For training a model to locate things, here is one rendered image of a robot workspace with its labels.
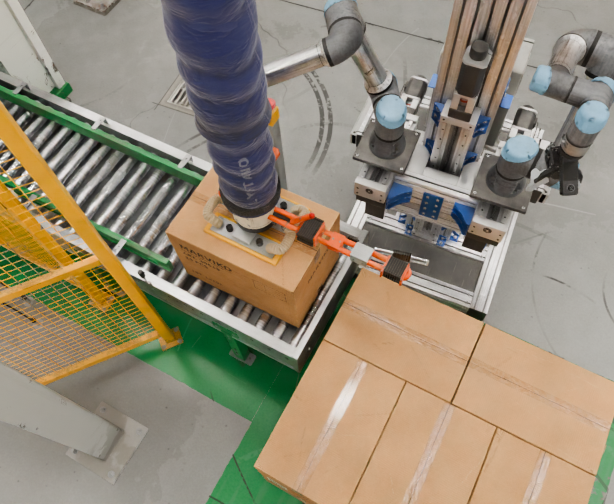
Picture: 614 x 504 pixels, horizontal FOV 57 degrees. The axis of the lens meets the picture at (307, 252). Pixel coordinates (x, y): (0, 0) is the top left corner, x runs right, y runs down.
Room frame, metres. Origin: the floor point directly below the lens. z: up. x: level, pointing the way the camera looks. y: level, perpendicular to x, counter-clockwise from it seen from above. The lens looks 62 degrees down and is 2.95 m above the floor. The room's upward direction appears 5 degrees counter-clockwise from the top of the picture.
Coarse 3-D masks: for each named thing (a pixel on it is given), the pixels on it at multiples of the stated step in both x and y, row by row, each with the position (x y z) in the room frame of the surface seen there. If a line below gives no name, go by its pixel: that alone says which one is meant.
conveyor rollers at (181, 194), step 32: (32, 128) 2.17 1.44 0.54; (64, 128) 2.14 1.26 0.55; (0, 160) 1.96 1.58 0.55; (96, 160) 1.91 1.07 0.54; (128, 160) 1.89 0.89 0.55; (128, 192) 1.69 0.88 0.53; (160, 192) 1.67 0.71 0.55; (64, 224) 1.54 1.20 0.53; (160, 224) 1.48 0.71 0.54; (192, 288) 1.12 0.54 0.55
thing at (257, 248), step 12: (204, 228) 1.18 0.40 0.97; (216, 228) 1.17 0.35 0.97; (228, 228) 1.15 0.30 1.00; (228, 240) 1.12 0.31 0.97; (252, 240) 1.10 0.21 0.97; (264, 240) 1.10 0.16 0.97; (276, 240) 1.10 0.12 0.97; (252, 252) 1.05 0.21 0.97; (264, 252) 1.04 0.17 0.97; (276, 264) 0.99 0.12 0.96
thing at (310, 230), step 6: (300, 222) 1.09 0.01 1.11; (306, 222) 1.09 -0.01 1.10; (312, 222) 1.09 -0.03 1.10; (318, 222) 1.09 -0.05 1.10; (324, 222) 1.08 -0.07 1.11; (300, 228) 1.07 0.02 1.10; (306, 228) 1.07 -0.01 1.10; (312, 228) 1.06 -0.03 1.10; (318, 228) 1.06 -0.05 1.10; (300, 234) 1.04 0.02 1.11; (306, 234) 1.04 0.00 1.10; (312, 234) 1.04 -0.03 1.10; (318, 234) 1.03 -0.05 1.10; (300, 240) 1.03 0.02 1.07; (306, 240) 1.03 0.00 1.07; (312, 240) 1.01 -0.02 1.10; (312, 246) 1.01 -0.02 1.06
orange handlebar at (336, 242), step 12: (276, 156) 1.42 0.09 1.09; (288, 216) 1.13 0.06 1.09; (288, 228) 1.08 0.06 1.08; (324, 228) 1.06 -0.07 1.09; (324, 240) 1.01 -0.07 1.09; (336, 240) 1.00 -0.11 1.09; (348, 240) 1.00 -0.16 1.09; (348, 252) 0.95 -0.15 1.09; (372, 264) 0.90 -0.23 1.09; (408, 276) 0.84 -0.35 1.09
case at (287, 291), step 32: (288, 192) 1.33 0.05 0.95; (192, 224) 1.22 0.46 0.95; (192, 256) 1.14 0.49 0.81; (224, 256) 1.06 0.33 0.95; (288, 256) 1.03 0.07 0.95; (320, 256) 1.06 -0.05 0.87; (224, 288) 1.08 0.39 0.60; (256, 288) 0.97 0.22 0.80; (288, 288) 0.89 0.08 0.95; (320, 288) 1.05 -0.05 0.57; (288, 320) 0.90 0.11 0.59
